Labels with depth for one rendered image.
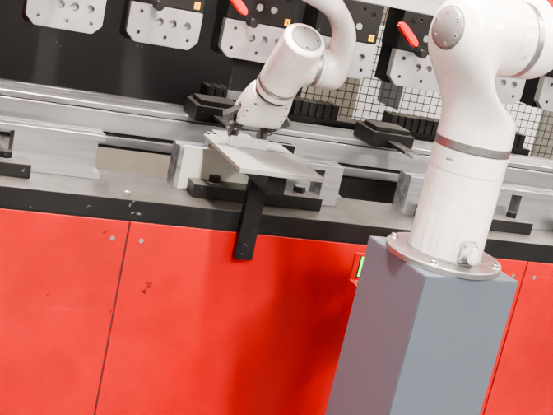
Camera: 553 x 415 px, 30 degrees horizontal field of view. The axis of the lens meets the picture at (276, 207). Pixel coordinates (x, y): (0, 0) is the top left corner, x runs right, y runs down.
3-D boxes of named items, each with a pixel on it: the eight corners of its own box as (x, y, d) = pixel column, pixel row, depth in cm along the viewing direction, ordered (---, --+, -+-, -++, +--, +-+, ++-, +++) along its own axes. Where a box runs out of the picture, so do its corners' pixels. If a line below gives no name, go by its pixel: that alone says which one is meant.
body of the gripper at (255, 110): (296, 76, 211) (276, 109, 219) (250, 68, 207) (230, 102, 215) (301, 105, 207) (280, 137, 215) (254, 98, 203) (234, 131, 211)
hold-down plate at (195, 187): (192, 197, 218) (194, 184, 218) (185, 189, 223) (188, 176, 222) (320, 212, 230) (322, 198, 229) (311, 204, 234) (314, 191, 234)
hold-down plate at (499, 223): (423, 223, 240) (426, 211, 239) (413, 216, 244) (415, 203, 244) (530, 235, 251) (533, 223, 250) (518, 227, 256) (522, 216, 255)
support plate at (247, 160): (239, 172, 199) (239, 167, 199) (202, 137, 222) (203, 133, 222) (323, 183, 206) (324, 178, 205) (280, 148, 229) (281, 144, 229)
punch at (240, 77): (227, 99, 222) (236, 56, 220) (225, 97, 224) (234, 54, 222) (270, 105, 226) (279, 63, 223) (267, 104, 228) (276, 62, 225)
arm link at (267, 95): (298, 67, 209) (292, 76, 211) (257, 61, 206) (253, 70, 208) (304, 100, 205) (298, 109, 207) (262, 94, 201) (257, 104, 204)
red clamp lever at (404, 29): (406, 20, 222) (429, 55, 226) (397, 18, 226) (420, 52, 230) (400, 26, 222) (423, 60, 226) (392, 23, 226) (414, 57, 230)
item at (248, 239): (247, 275, 209) (269, 174, 203) (226, 249, 222) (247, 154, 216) (265, 277, 210) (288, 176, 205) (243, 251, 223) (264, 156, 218)
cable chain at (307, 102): (204, 101, 261) (207, 86, 260) (198, 95, 266) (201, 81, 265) (336, 121, 275) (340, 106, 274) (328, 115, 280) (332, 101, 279)
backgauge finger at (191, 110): (211, 137, 228) (216, 114, 227) (182, 109, 251) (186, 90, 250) (262, 143, 232) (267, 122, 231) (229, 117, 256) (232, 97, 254)
